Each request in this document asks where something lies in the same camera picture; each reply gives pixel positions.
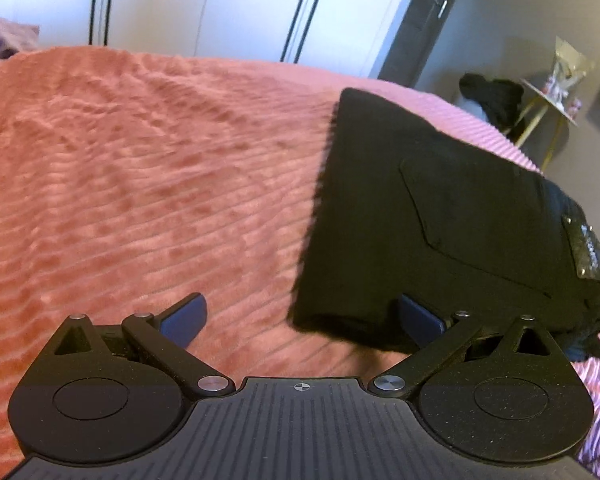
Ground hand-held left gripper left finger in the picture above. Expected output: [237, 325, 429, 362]
[52, 292, 237, 402]

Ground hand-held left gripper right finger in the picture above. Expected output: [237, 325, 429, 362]
[372, 293, 557, 402]

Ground black pants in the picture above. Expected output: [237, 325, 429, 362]
[286, 87, 600, 364]

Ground pink ribbed blanket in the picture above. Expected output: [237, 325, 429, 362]
[0, 46, 600, 467]

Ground black cloth pile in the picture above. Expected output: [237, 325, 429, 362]
[458, 72, 527, 137]

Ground gold side table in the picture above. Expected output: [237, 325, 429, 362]
[517, 77, 582, 172]

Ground wrapped bouquet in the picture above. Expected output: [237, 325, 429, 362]
[542, 35, 597, 112]

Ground grey door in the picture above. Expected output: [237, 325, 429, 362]
[377, 0, 475, 92]

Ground white wardrobe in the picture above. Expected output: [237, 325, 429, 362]
[0, 0, 427, 81]

